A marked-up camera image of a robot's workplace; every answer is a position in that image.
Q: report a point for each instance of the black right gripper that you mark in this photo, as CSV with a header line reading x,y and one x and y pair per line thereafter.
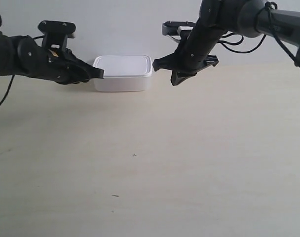
x,y
191,55

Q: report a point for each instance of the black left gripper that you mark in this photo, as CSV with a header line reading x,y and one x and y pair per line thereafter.
x,y
69,70

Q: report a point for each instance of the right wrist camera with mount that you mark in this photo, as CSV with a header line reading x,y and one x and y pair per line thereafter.
x,y
173,29

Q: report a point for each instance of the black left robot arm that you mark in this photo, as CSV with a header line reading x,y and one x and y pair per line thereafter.
x,y
21,55

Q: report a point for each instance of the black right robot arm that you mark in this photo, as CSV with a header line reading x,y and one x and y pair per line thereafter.
x,y
218,19

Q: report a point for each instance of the white lidded plastic container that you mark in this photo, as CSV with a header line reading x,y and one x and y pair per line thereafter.
x,y
123,73

